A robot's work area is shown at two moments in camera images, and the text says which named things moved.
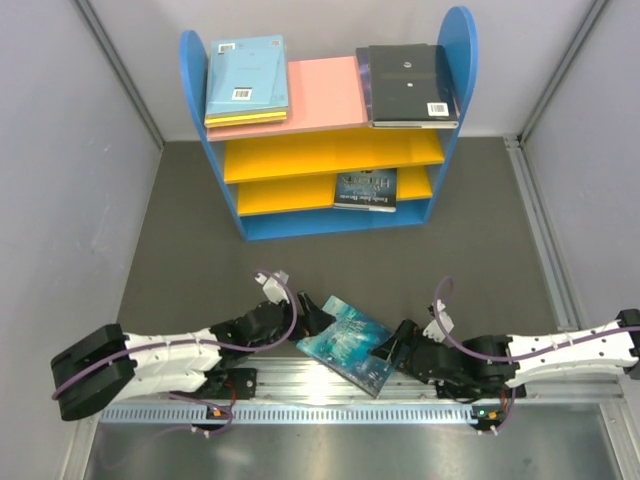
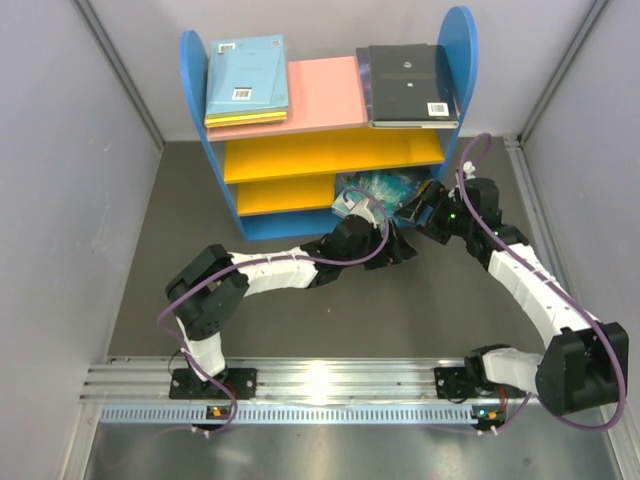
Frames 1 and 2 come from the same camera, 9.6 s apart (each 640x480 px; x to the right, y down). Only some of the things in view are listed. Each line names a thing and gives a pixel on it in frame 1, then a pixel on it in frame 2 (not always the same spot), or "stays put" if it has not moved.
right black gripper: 409,332 -> 431,195
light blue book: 246,76 stays put
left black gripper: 312,323 -> 397,249
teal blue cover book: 346,347 -> 386,189
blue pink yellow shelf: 326,170 stays put
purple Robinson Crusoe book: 363,57 stays put
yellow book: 244,118 stays put
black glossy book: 412,86 stays put
